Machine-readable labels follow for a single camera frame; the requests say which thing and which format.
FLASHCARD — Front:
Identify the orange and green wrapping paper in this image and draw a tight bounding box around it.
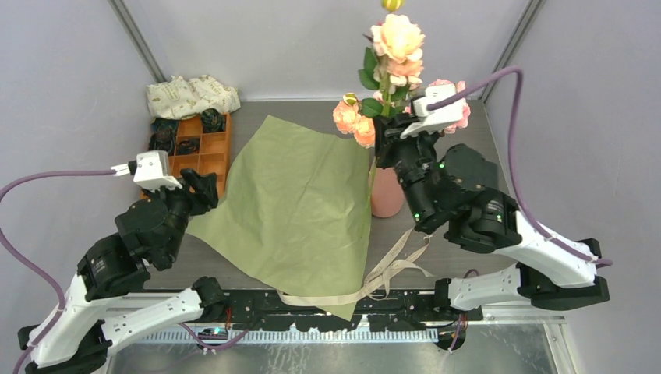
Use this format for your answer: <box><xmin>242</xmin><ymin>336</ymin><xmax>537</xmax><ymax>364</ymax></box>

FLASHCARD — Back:
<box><xmin>187</xmin><ymin>116</ymin><xmax>371</xmax><ymax>298</ymax></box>

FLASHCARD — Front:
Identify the orange wooden compartment tray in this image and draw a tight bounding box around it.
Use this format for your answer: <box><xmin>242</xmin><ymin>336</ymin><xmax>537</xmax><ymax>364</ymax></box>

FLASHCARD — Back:
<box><xmin>168</xmin><ymin>114</ymin><xmax>232</xmax><ymax>196</ymax></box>

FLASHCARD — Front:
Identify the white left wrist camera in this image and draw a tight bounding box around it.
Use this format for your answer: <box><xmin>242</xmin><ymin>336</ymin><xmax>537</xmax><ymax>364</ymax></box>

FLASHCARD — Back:
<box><xmin>111</xmin><ymin>150</ymin><xmax>182</xmax><ymax>192</ymax></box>

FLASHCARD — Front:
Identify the beige ribbon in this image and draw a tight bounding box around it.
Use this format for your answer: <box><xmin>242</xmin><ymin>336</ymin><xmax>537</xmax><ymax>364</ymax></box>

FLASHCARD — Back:
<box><xmin>277</xmin><ymin>228</ymin><xmax>433</xmax><ymax>307</ymax></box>

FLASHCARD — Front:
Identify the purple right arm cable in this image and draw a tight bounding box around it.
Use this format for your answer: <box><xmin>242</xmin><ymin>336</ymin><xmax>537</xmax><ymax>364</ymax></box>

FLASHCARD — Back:
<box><xmin>427</xmin><ymin>65</ymin><xmax>614</xmax><ymax>353</ymax></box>

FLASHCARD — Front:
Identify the teal dark rolled item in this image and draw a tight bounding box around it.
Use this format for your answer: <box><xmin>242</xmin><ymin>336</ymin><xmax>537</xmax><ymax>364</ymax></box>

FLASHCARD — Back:
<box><xmin>150</xmin><ymin>118</ymin><xmax>179</xmax><ymax>132</ymax></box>

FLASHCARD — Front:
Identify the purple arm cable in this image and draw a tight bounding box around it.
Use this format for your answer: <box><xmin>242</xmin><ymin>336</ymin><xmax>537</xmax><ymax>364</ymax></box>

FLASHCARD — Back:
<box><xmin>0</xmin><ymin>170</ymin><xmax>249</xmax><ymax>374</ymax></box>
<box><xmin>427</xmin><ymin>65</ymin><xmax>614</xmax><ymax>353</ymax></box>

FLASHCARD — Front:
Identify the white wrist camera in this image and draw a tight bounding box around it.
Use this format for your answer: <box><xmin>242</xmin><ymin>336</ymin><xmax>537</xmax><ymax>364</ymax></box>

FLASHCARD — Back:
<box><xmin>400</xmin><ymin>83</ymin><xmax>465</xmax><ymax>139</ymax></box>
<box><xmin>111</xmin><ymin>150</ymin><xmax>182</xmax><ymax>192</ymax></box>

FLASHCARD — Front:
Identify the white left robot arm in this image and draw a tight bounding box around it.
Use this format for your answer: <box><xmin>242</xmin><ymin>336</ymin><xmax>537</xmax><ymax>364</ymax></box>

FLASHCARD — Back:
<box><xmin>18</xmin><ymin>168</ymin><xmax>228</xmax><ymax>373</ymax></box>

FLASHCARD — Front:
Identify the dark rolled item in tray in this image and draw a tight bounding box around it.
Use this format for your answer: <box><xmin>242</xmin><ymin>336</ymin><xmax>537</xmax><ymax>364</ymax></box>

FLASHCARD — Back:
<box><xmin>148</xmin><ymin>128</ymin><xmax>176</xmax><ymax>156</ymax></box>

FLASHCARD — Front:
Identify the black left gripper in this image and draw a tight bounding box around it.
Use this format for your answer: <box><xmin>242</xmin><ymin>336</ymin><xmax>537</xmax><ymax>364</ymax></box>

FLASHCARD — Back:
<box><xmin>146</xmin><ymin>168</ymin><xmax>221</xmax><ymax>263</ymax></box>

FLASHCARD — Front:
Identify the dark green rolled item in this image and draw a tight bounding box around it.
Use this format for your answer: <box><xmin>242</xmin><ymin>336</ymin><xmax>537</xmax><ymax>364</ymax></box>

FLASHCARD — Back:
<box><xmin>200</xmin><ymin>108</ymin><xmax>226</xmax><ymax>133</ymax></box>

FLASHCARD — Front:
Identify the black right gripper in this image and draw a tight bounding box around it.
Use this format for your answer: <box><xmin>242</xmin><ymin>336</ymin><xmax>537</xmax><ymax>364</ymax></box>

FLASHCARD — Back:
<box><xmin>372</xmin><ymin>112</ymin><xmax>437</xmax><ymax>228</ymax></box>

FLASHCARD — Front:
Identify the peach orange flower stem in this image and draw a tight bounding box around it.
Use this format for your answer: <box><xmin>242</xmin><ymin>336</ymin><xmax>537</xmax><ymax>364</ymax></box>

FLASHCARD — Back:
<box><xmin>358</xmin><ymin>1</ymin><xmax>426</xmax><ymax>118</ymax></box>

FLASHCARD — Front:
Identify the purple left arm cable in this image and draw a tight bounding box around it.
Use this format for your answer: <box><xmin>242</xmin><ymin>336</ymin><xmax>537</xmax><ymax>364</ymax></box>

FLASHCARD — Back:
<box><xmin>0</xmin><ymin>170</ymin><xmax>249</xmax><ymax>374</ymax></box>

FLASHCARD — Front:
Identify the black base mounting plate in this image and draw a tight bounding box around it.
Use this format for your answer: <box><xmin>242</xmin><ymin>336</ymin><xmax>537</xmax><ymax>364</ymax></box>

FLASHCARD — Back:
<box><xmin>196</xmin><ymin>289</ymin><xmax>460</xmax><ymax>333</ymax></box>

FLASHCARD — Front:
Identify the deep pink flower stem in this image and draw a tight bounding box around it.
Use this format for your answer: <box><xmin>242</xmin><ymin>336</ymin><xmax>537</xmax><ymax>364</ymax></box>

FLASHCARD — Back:
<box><xmin>428</xmin><ymin>79</ymin><xmax>472</xmax><ymax>136</ymax></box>

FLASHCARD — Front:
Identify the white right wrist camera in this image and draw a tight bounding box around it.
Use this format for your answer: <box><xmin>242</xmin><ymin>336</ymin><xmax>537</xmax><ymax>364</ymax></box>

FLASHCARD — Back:
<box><xmin>400</xmin><ymin>83</ymin><xmax>465</xmax><ymax>139</ymax></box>

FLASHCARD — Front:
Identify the pink cylindrical vase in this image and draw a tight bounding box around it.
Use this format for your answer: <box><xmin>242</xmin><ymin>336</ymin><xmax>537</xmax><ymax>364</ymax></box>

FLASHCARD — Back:
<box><xmin>370</xmin><ymin>166</ymin><xmax>405</xmax><ymax>218</ymax></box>

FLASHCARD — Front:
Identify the cream printed cloth bag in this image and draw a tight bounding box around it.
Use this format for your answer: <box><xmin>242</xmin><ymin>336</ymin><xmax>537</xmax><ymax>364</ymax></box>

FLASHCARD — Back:
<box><xmin>146</xmin><ymin>75</ymin><xmax>241</xmax><ymax>120</ymax></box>

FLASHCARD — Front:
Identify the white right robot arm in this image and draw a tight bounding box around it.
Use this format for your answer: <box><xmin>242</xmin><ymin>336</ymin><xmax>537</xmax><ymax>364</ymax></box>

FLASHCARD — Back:
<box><xmin>374</xmin><ymin>113</ymin><xmax>610</xmax><ymax>320</ymax></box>

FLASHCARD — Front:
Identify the small peach flower stem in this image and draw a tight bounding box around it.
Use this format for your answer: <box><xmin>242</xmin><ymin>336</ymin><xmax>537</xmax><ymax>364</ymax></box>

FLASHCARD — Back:
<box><xmin>332</xmin><ymin>93</ymin><xmax>376</xmax><ymax>149</ymax></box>

